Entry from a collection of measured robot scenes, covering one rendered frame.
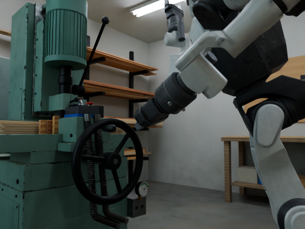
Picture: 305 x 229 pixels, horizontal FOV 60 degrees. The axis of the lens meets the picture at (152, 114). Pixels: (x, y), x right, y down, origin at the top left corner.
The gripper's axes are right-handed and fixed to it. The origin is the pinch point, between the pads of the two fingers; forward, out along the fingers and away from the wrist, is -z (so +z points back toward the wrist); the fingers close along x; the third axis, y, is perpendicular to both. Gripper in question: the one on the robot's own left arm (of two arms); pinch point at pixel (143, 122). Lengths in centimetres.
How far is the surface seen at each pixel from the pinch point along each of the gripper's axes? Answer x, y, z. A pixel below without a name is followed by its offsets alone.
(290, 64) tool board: 354, 10, -8
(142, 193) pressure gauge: 22.8, -18.0, -39.8
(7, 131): -14, 29, -45
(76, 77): 32, 50, -46
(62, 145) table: -6.0, 11.5, -30.6
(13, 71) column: 10, 66, -59
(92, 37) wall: 243, 220, -185
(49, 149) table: -8.6, 13.2, -34.9
